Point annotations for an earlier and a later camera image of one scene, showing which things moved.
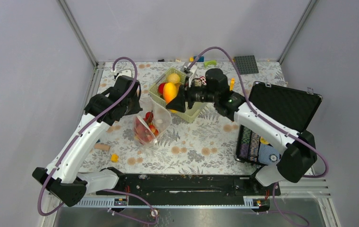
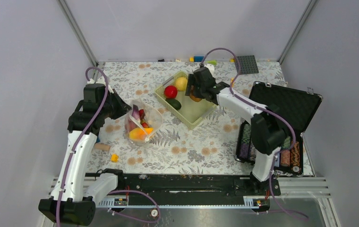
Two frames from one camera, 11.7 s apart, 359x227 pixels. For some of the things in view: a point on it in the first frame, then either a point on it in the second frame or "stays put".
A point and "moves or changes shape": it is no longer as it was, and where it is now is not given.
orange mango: (170, 91) → (140, 134)
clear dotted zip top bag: (153, 120) moves or changes shape
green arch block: (208, 62) stays put
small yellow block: (114, 158) stays put
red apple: (160, 88) → (170, 91)
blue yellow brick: (200, 59) stays put
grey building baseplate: (246, 65) stays put
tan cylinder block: (102, 146) stays put
